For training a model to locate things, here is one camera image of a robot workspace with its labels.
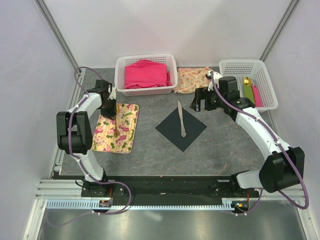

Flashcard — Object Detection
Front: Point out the green napkin roll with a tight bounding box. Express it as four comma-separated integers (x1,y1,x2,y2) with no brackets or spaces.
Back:
243,77,256,105

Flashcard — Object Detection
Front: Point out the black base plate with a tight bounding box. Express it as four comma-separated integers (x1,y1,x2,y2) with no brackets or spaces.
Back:
81,175,259,199

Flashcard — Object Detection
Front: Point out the floral placemat tray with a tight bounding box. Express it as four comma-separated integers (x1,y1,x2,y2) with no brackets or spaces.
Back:
92,103,140,154

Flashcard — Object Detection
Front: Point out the blue slotted cable duct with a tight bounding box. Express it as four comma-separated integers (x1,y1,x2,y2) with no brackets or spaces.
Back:
46,199,248,211

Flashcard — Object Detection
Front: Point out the floral drawstring pouch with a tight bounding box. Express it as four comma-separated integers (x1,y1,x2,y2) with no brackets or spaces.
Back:
173,67,212,94

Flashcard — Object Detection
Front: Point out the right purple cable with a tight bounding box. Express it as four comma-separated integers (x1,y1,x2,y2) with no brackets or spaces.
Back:
208,70,310,216

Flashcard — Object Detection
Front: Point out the wrist white camera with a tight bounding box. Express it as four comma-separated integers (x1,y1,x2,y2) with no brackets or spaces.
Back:
108,87,117,100
206,71,222,92

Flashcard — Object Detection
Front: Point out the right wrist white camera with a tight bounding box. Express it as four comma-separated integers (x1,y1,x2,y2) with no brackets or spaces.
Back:
206,71,222,92

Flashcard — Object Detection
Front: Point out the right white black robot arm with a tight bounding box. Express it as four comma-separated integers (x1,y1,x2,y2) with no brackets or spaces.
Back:
190,72,305,197

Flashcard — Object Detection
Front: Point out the pink napkin roll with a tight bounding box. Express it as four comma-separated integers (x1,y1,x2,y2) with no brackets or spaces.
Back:
251,84,263,108

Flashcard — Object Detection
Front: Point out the white basket with rolls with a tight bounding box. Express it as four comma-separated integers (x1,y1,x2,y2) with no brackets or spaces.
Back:
219,59,278,112

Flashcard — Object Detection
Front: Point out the left aluminium frame post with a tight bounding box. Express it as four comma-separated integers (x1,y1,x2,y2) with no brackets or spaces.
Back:
34,0,79,70

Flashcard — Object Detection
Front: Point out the right aluminium frame post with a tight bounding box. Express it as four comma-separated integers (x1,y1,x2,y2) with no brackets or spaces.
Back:
259,0,300,62

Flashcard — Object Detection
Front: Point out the white basket with pink cloth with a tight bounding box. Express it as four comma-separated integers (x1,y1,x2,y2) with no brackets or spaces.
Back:
114,54,178,97

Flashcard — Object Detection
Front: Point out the aluminium frame post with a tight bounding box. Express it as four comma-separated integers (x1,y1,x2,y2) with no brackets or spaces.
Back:
259,0,300,62
34,0,79,70

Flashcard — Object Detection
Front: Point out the black paper napkin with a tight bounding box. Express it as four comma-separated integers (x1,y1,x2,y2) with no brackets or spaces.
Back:
154,107,208,153

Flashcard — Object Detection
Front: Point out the silver table knife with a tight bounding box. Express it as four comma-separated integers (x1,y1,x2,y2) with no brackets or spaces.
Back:
177,101,187,138

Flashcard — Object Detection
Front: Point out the purple cable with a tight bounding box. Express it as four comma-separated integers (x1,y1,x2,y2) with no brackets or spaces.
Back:
45,65,133,228
208,70,310,216

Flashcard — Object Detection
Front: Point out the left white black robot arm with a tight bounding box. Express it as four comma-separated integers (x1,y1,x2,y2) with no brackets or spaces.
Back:
56,79,117,197

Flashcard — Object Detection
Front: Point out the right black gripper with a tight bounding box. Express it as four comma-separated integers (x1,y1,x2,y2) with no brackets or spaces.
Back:
189,85,227,112

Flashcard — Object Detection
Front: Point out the front aluminium rail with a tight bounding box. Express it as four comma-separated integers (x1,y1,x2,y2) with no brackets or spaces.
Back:
35,179,304,201

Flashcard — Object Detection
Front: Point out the gold spoon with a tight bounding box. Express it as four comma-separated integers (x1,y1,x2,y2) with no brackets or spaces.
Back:
113,117,119,138

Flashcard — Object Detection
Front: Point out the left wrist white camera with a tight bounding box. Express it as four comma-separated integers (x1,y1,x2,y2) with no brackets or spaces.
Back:
108,87,117,100

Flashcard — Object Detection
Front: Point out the pink folded cloth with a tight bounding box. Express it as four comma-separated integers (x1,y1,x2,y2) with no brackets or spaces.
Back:
124,59,172,89

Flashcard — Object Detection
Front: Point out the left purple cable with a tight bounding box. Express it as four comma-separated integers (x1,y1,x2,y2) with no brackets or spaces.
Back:
45,65,133,228

